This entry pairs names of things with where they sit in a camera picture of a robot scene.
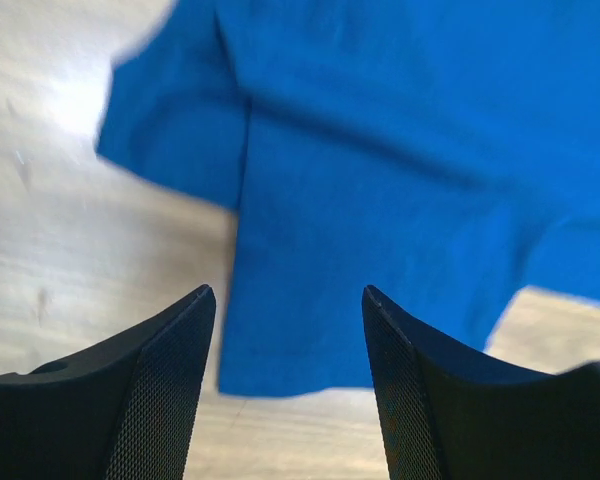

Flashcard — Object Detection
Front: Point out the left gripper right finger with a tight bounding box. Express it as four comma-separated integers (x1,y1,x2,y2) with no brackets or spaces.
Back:
362,286,600,480

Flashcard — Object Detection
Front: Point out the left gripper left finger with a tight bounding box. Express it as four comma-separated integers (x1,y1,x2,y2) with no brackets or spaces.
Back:
0,285,216,479

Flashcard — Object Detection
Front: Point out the blue t shirt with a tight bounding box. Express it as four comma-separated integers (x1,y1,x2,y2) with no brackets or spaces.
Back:
97,1,600,397

